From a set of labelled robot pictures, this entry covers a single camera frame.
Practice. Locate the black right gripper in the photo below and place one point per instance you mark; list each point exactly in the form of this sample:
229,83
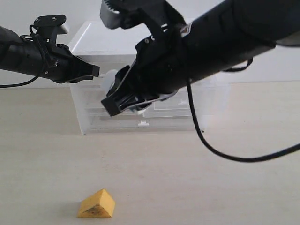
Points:
161,68

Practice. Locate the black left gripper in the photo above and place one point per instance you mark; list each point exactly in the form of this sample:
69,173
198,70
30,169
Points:
67,68

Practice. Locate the white bottle teal label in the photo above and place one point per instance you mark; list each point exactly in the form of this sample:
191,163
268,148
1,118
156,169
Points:
108,80

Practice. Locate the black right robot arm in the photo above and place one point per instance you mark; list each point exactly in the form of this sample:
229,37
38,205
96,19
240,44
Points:
236,31

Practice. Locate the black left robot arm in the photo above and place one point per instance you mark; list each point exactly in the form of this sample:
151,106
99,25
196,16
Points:
34,55

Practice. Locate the middle clear wide drawer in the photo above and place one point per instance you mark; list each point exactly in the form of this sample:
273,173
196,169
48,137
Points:
91,98

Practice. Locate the clear wide drawer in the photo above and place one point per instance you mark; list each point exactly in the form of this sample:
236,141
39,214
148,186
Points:
91,98
132,121

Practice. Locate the bottom clear wide drawer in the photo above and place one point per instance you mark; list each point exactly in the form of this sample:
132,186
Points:
132,121

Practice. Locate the white plastic drawer cabinet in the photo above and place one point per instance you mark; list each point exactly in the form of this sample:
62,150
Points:
108,49

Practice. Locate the yellow triangular wedge block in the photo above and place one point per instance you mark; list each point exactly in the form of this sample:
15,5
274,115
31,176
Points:
99,205

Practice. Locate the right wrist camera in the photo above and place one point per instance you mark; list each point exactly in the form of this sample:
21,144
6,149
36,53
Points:
158,15

